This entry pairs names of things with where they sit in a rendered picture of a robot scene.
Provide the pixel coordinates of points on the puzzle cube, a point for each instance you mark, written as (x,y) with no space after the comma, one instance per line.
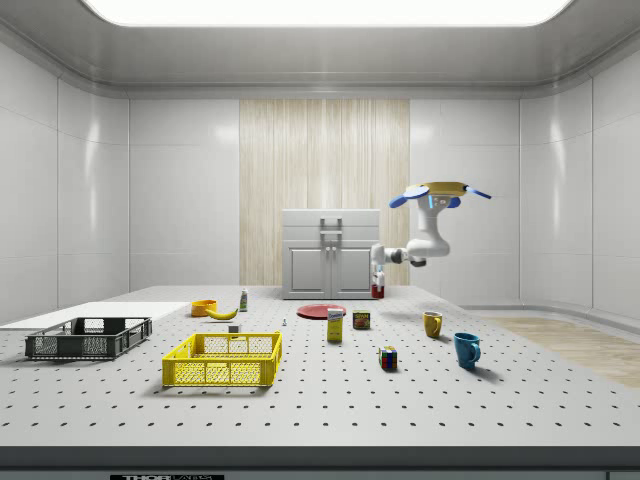
(388,359)

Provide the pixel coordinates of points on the red plate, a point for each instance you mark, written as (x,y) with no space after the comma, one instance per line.
(315,312)

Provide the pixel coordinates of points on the yellow mug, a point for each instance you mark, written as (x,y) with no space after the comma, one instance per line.
(431,325)

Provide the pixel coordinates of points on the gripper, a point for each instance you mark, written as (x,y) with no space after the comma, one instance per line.
(380,278)

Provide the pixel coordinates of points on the banana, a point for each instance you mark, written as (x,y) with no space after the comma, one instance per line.
(222,315)

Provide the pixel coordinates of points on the grey cube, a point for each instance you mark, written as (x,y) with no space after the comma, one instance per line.
(234,329)

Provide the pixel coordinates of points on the drone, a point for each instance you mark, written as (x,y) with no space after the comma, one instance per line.
(446,189)

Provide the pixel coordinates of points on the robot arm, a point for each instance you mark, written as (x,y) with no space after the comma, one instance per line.
(429,245)

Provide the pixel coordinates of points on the white cabinet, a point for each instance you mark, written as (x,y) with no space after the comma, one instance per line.
(310,270)

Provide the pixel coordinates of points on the dark grey basket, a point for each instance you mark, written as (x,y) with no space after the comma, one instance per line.
(115,342)

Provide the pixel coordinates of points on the white board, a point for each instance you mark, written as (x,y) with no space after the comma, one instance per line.
(100,311)

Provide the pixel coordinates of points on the blue mug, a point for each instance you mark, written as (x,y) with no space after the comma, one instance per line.
(465,352)

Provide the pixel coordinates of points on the flat-sided can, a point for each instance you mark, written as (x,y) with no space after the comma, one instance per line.
(361,320)

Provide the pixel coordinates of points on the small white bottle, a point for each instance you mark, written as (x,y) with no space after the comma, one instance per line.
(244,302)

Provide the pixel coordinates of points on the yellow bowl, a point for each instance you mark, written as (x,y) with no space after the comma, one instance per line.
(200,309)

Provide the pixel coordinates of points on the yellow box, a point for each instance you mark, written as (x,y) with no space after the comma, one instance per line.
(335,327)

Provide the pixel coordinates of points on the yellow basket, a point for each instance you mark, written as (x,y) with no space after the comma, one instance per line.
(220,372)

